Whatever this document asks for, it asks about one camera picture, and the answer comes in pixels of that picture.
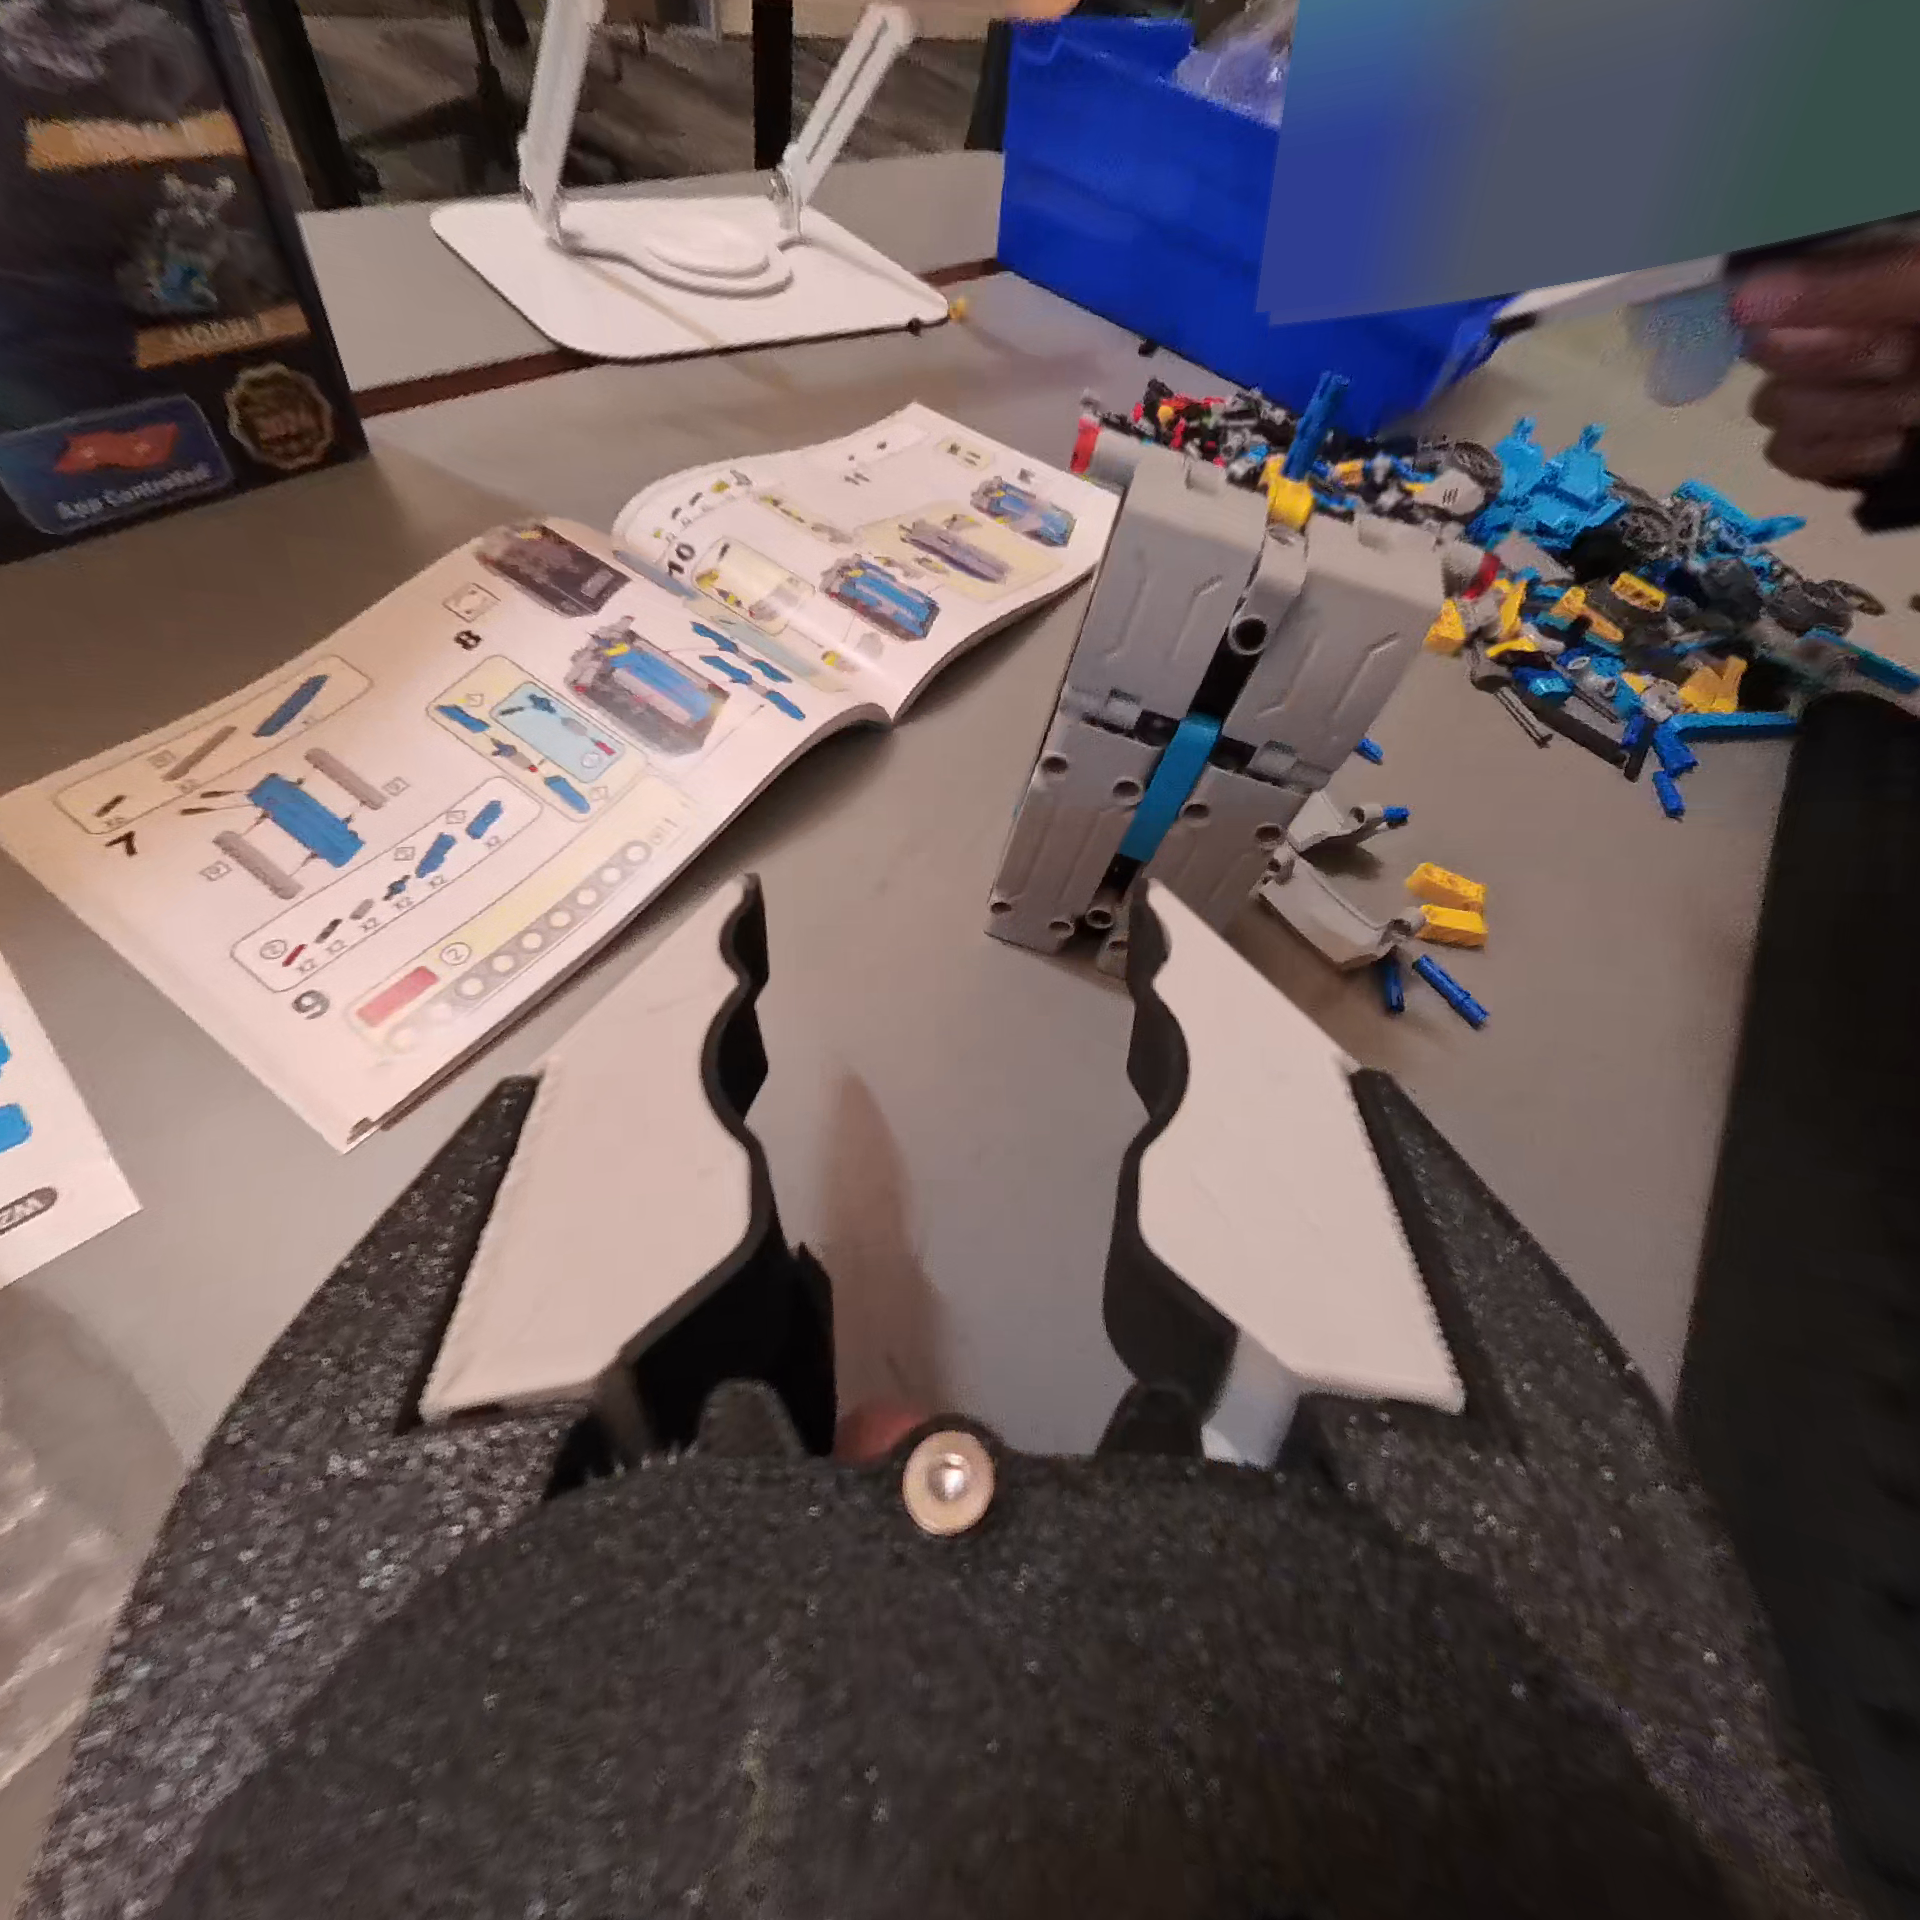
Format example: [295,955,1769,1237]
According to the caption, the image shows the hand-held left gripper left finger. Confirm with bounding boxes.
[421,880,841,1462]

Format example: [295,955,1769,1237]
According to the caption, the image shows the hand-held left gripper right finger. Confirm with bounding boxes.
[1094,880,1470,1465]

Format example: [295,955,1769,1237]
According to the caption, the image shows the pile of small toy bricks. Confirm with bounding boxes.
[1081,374,1920,819]

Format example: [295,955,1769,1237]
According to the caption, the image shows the brick instruction booklet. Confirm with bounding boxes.
[0,401,1119,1152]

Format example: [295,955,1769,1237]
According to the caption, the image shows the grey blue toy brick assembly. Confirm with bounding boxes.
[984,374,1448,963]

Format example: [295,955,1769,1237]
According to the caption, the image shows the grey desk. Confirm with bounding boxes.
[0,136,1920,1920]

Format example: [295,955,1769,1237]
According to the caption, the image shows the white desk stand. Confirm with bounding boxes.
[429,0,955,362]

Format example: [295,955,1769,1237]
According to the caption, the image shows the person's right hand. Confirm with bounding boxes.
[1726,236,1920,490]

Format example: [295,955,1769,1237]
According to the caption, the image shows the clear plastic bags of bricks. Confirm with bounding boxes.
[1177,0,1297,122]

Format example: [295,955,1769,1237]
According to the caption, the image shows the blue sticker sheet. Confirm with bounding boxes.
[0,961,143,1291]

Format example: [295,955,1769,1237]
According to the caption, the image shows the blue plastic bin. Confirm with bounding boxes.
[998,17,1502,437]

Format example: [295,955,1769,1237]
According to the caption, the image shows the crumpled clear plastic bag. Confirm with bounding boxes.
[0,1321,183,1801]

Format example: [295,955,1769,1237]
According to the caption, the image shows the toy robot kit box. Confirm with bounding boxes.
[0,0,367,568]

